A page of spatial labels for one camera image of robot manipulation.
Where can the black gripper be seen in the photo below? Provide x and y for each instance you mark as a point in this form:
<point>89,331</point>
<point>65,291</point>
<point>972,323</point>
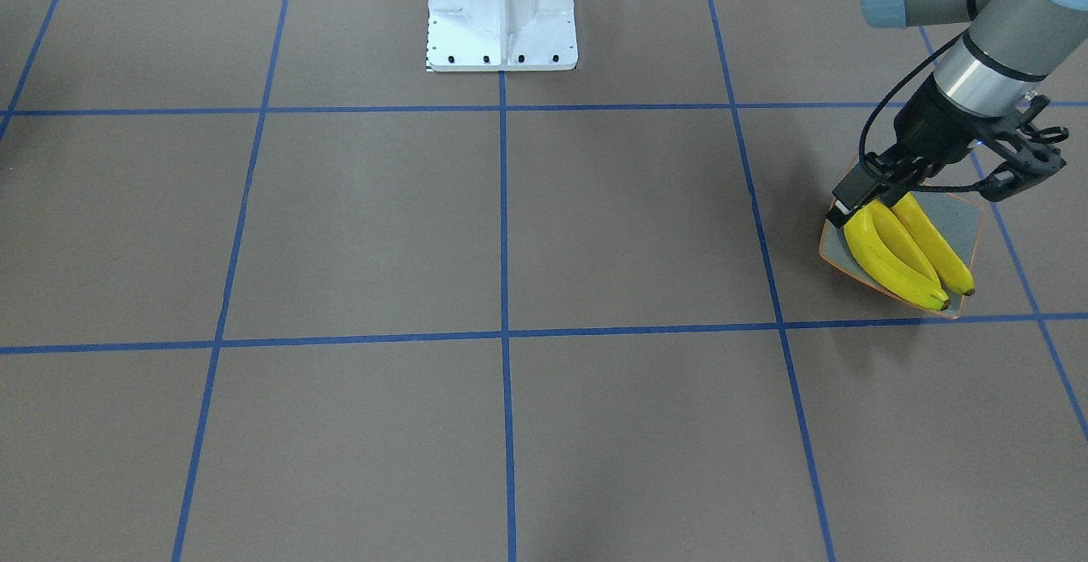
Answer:
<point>937,127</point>

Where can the yellow banana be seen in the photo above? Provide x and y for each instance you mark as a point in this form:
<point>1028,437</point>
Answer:
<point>949,267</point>
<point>887,253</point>

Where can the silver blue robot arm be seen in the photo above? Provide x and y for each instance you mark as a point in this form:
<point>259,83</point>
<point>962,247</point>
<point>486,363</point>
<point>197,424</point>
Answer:
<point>981,87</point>

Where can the grey square plate orange rim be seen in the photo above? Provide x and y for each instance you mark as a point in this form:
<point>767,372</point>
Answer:
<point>956,218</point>

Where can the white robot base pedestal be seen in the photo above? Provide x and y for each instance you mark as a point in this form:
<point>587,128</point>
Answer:
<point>501,35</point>

